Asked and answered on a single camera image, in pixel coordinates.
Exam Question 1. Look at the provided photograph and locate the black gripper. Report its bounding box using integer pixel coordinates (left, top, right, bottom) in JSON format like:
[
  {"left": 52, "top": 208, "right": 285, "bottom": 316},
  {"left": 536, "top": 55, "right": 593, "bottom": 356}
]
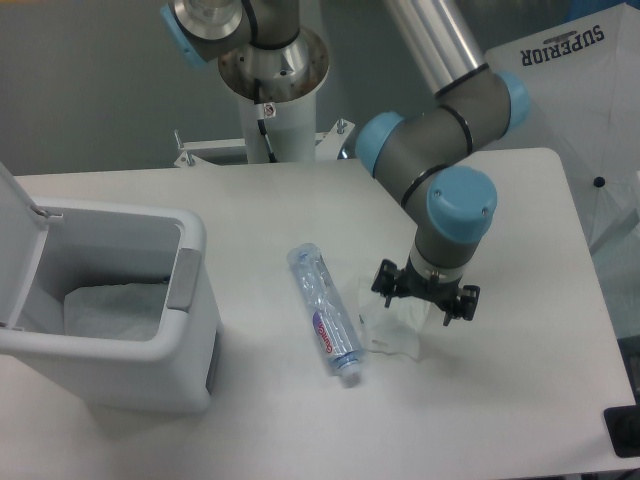
[{"left": 371, "top": 259, "right": 480, "bottom": 326}]

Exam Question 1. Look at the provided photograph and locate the white plastic wrapper bag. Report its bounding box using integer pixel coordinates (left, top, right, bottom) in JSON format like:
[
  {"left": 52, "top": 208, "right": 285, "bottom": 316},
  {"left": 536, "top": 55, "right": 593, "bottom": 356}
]
[{"left": 357, "top": 276, "right": 431, "bottom": 361}]

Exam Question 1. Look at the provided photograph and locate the crushed clear plastic bottle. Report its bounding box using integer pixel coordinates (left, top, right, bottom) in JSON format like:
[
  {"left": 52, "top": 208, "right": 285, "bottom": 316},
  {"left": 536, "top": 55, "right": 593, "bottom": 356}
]
[{"left": 287, "top": 243, "right": 363, "bottom": 388}]

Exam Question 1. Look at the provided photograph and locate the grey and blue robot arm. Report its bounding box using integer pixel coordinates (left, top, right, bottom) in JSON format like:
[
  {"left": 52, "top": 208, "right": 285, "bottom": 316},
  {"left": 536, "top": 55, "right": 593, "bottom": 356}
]
[{"left": 160, "top": 1, "right": 529, "bottom": 320}]

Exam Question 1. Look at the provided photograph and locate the white trash can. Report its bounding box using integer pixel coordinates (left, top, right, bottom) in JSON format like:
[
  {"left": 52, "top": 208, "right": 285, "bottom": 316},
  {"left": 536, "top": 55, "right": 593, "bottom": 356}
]
[{"left": 1, "top": 198, "right": 220, "bottom": 413}]

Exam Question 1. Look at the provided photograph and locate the white trash can lid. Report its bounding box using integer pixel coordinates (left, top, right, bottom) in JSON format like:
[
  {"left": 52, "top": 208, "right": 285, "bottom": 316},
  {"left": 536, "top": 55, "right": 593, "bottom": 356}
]
[{"left": 1, "top": 165, "right": 63, "bottom": 328}]

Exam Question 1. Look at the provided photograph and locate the black device at table corner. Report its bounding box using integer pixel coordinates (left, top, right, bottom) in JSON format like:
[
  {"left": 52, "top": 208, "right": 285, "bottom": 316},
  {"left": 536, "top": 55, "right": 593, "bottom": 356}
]
[{"left": 603, "top": 405, "right": 639, "bottom": 458}]

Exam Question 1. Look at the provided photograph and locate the white Superior umbrella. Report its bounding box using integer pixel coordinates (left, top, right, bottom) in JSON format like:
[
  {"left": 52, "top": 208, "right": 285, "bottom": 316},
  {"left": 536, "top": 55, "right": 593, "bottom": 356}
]
[{"left": 486, "top": 1, "right": 639, "bottom": 257}]

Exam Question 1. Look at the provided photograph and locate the white bin liner bag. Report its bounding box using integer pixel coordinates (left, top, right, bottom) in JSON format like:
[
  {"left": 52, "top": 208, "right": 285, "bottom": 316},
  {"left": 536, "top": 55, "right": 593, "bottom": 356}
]
[{"left": 63, "top": 283, "right": 168, "bottom": 341}]

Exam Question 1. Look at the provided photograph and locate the white metal base frame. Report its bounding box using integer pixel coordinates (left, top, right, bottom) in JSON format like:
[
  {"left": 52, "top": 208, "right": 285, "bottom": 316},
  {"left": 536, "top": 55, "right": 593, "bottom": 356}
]
[{"left": 173, "top": 118, "right": 356, "bottom": 168}]

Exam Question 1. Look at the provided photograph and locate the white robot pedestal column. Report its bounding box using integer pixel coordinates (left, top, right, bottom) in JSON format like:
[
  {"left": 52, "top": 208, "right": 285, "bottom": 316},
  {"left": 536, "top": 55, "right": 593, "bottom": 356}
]
[{"left": 237, "top": 93, "right": 316, "bottom": 163}]

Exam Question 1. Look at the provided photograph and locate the black cable on pedestal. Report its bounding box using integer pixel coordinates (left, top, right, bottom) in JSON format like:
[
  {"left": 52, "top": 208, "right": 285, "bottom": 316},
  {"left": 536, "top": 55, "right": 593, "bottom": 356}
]
[{"left": 252, "top": 77, "right": 278, "bottom": 164}]

